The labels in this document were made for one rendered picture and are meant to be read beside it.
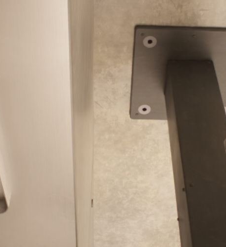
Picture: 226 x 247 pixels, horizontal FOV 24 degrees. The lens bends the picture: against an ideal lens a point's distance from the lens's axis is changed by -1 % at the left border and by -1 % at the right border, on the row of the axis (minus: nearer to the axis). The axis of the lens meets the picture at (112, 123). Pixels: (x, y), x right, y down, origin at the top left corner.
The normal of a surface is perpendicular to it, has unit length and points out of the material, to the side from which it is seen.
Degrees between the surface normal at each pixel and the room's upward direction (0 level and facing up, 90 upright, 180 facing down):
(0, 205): 90
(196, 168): 90
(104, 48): 0
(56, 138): 0
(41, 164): 0
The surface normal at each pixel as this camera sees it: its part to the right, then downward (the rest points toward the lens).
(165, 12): 0.00, 0.65
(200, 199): 0.03, -0.76
